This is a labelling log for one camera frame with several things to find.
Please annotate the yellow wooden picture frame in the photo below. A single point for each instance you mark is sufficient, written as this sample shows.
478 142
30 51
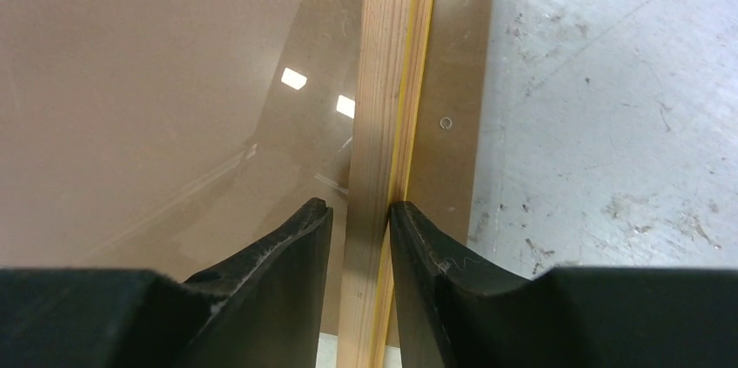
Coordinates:
393 47

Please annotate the clear acrylic sheet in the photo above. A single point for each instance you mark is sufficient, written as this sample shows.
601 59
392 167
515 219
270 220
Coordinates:
170 134

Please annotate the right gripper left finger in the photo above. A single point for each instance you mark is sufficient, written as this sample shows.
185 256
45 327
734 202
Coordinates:
260 307

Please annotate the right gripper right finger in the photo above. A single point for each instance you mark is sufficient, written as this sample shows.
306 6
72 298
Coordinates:
457 309

